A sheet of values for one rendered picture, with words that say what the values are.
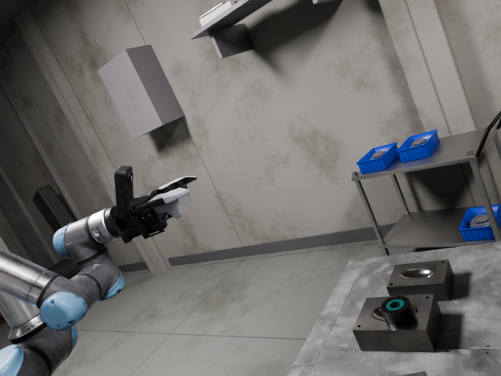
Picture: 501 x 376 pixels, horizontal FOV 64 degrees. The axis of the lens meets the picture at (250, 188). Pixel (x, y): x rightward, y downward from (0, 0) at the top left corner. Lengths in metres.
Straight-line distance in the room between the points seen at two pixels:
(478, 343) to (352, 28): 2.49
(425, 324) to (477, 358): 0.13
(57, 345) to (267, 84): 2.86
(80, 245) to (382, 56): 2.63
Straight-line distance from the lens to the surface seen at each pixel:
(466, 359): 1.15
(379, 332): 1.18
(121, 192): 0.89
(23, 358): 1.12
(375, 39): 3.18
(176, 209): 0.85
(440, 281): 1.31
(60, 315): 0.90
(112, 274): 1.00
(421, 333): 1.15
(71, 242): 0.99
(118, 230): 0.94
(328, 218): 3.80
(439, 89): 3.00
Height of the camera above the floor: 1.56
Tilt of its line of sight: 11 degrees down
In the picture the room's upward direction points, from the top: 25 degrees counter-clockwise
